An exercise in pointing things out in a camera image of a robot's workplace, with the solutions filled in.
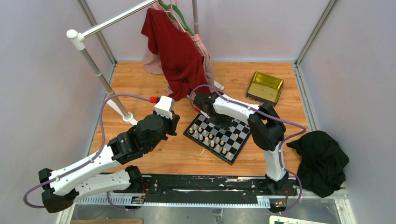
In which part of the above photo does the black white chess board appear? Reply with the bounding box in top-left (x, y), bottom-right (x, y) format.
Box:
top-left (184, 114), bottom-right (251, 165)

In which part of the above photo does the gold metal tin box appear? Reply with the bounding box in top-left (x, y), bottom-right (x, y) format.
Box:
top-left (245, 71), bottom-right (284, 106)

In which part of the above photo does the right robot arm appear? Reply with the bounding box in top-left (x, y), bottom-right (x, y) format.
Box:
top-left (191, 92), bottom-right (289, 195)

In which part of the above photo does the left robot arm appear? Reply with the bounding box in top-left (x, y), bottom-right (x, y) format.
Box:
top-left (39, 111), bottom-right (180, 213)

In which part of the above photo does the dark red shirt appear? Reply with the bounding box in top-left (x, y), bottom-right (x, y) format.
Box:
top-left (141, 7), bottom-right (214, 102)

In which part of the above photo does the green clothes hanger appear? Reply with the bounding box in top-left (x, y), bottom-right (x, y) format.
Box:
top-left (159, 0), bottom-right (195, 35)

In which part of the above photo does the black cloth pile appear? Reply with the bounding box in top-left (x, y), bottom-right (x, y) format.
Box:
top-left (287, 131), bottom-right (349, 198)

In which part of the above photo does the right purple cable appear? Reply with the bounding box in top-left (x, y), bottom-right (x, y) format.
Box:
top-left (189, 84), bottom-right (307, 214)

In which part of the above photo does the purple cable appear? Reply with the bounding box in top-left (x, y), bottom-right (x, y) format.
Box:
top-left (189, 84), bottom-right (307, 214)
top-left (23, 93), bottom-right (156, 213)

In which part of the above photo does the white camera left wrist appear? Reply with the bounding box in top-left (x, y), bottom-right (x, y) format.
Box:
top-left (149, 96), bottom-right (175, 120)

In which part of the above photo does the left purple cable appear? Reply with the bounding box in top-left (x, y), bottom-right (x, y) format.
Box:
top-left (23, 93), bottom-right (156, 213)

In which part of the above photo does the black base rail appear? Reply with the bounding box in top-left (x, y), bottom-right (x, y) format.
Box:
top-left (77, 174), bottom-right (298, 209)

